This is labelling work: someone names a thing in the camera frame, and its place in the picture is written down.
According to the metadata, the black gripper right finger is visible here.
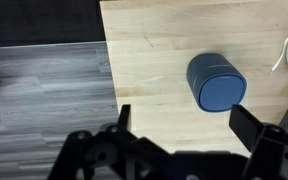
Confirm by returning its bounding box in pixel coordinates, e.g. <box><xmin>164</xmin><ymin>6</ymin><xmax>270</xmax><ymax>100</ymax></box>
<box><xmin>228</xmin><ymin>104</ymin><xmax>265</xmax><ymax>153</ymax></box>

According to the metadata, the dark blue cylindrical container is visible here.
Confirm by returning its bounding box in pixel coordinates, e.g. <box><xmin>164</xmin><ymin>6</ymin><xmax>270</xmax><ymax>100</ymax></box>
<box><xmin>186</xmin><ymin>52</ymin><xmax>248</xmax><ymax>113</ymax></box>

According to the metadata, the black robot mount table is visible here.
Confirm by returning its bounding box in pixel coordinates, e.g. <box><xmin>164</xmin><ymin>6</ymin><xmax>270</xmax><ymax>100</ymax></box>
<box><xmin>0</xmin><ymin>0</ymin><xmax>107</xmax><ymax>48</ymax></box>

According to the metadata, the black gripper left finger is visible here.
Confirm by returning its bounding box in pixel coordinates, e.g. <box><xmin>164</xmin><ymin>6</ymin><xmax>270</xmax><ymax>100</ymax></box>
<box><xmin>117</xmin><ymin>104</ymin><xmax>132</xmax><ymax>134</ymax></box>

